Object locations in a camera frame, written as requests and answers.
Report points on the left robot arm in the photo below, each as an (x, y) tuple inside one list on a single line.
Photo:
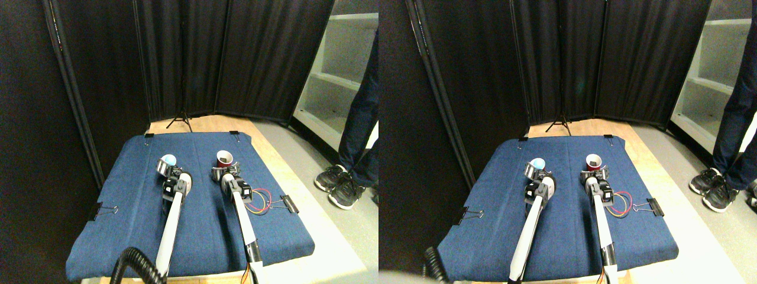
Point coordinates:
[(170, 231), (526, 236)]

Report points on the red cup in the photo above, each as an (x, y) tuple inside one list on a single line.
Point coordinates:
[(593, 161), (168, 160), (537, 163), (225, 158)]

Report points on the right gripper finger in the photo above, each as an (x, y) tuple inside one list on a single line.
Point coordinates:
[(585, 176), (603, 174), (217, 173), (235, 171)]

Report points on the grey curtain stand pole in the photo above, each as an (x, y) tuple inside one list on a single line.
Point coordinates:
[(442, 94), (71, 89)]

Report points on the black tripod stand foot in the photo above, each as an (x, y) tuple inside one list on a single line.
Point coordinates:
[(560, 119), (183, 116)]

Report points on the person's legs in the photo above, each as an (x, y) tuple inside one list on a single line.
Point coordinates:
[(739, 118), (358, 118)]

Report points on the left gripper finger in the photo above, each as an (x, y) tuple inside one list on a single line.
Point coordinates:
[(162, 170), (530, 173)]

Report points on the white shelf unit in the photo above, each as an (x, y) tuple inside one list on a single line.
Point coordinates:
[(331, 77), (709, 83)]

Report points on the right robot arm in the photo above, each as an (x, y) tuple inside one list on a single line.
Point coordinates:
[(242, 219), (601, 231)]

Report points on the dark blue cloth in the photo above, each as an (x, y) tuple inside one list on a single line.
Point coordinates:
[(568, 248), (201, 248)]

